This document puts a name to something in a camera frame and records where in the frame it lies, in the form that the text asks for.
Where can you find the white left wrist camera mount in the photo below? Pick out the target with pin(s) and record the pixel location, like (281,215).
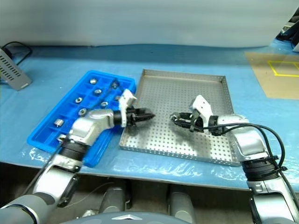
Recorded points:
(127,98)

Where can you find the brown flat mat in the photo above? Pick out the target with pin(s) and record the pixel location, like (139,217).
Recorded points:
(264,81)

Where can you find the perforated steel tray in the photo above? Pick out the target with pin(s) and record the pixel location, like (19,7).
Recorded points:
(175,93)

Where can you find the grey robot torso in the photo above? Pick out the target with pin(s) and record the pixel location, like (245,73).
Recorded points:
(123,218)

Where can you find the black and white device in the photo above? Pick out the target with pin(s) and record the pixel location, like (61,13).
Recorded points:
(289,35)

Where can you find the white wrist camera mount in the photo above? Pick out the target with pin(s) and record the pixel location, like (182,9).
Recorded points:
(202,105)
(127,98)

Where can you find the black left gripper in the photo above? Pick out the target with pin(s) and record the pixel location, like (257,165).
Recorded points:
(135,116)

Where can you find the grey rounded shape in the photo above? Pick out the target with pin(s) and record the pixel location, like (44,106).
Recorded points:
(182,205)
(114,203)

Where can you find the silver metal roller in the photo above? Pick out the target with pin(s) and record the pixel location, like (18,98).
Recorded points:
(98,91)
(93,81)
(61,137)
(78,100)
(104,103)
(58,122)
(114,84)
(81,112)

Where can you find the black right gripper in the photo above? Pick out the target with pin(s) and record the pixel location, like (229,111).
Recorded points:
(195,122)

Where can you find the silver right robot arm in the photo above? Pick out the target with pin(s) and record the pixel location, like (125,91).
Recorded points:
(250,140)

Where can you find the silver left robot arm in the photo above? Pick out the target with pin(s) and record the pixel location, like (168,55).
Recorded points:
(88,126)

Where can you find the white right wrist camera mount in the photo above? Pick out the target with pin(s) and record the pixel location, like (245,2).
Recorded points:
(202,105)

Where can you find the blue compartment tray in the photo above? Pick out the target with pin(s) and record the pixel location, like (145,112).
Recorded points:
(42,137)

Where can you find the blue plastic table cover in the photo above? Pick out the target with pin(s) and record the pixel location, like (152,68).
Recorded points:
(70,60)

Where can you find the grey perforated metal box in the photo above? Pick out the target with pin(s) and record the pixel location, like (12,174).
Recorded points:
(11,72)

